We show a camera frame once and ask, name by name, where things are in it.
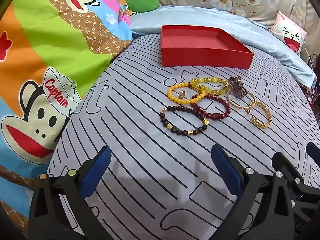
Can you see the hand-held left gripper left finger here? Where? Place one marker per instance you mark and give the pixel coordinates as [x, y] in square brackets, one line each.
[97, 170]

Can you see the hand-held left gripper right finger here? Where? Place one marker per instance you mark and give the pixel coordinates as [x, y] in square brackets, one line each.
[226, 170]

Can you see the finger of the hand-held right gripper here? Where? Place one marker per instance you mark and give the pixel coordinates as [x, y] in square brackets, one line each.
[285, 170]
[313, 151]

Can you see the thin gold bangle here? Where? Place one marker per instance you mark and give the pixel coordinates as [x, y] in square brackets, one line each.
[232, 103]

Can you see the red cardboard box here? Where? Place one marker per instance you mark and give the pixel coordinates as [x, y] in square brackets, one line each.
[200, 55]

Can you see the grey striped bed sheet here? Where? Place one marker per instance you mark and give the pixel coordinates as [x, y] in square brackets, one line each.
[150, 155]

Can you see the pink cartoon face cushion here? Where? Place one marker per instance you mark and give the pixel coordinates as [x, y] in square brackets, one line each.
[290, 33]

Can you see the cartoon monkey blanket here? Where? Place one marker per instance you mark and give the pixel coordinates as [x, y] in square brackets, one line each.
[37, 42]

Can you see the light blue pillow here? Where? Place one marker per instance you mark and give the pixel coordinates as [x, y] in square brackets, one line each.
[200, 17]

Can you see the green pillow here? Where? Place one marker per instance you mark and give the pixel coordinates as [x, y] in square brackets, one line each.
[141, 2]

